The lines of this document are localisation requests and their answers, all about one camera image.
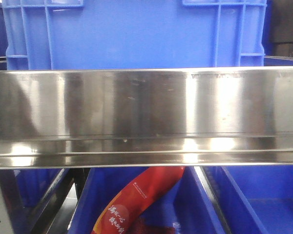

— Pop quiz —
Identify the dark blue left bin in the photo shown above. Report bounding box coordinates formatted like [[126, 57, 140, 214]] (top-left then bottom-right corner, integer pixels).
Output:
[[13, 169, 63, 208]]

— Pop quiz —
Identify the stainless steel shelf rail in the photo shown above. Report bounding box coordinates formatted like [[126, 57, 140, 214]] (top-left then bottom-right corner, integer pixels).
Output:
[[0, 67, 293, 169]]

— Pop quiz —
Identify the dark blue right bin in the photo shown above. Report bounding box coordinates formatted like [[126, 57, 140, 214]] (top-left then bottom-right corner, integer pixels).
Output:
[[204, 165, 293, 234]]

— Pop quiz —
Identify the red snack package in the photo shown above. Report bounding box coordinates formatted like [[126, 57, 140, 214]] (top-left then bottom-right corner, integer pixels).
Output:
[[91, 166, 185, 234]]

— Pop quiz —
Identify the light blue plastic crate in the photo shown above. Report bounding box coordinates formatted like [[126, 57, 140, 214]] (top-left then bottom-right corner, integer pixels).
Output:
[[2, 0, 267, 70]]

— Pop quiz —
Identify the dark blue bin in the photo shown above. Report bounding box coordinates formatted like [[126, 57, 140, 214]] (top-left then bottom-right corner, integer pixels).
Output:
[[68, 167, 225, 234], [204, 165, 293, 234], [13, 169, 63, 208]]

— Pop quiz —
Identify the dark blue centre bin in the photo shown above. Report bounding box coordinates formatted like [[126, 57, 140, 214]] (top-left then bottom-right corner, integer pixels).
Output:
[[68, 167, 225, 234]]

